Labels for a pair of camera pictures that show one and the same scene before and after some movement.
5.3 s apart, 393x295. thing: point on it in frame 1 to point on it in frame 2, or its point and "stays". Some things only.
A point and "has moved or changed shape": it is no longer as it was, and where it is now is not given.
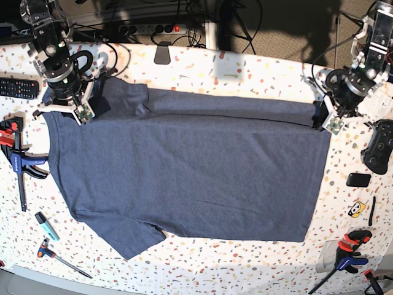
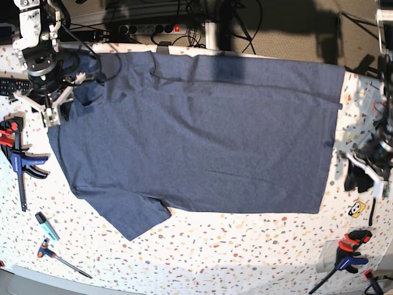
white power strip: [134, 29] stays
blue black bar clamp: [10, 144] stays
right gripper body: [338, 114] to [377, 166]
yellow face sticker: [357, 209] stays
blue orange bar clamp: [344, 257] stays
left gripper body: [69, 96] to [45, 91]
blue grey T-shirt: [191, 164] has moved or changed shape
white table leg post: [211, 35] stays
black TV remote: [19, 88] stays
